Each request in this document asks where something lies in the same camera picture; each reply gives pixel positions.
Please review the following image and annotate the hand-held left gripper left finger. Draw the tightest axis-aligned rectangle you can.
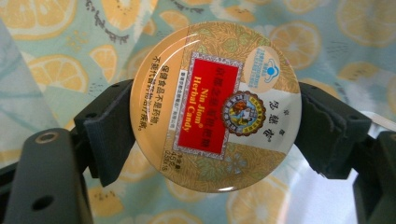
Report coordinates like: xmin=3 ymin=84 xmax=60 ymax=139
xmin=73 ymin=78 xmax=136 ymax=188

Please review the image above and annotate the white table mat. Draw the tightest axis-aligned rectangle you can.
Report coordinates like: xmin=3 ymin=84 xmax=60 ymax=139
xmin=281 ymin=155 xmax=359 ymax=224

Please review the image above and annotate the lemon print cloth bag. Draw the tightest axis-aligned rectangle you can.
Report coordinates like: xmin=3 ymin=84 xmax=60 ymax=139
xmin=0 ymin=0 xmax=396 ymax=224

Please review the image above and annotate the round candy tin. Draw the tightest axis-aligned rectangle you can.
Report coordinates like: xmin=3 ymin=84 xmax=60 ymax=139
xmin=129 ymin=21 xmax=303 ymax=194

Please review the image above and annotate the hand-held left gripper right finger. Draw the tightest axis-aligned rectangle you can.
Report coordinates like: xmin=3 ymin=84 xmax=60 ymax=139
xmin=293 ymin=81 xmax=374 ymax=180

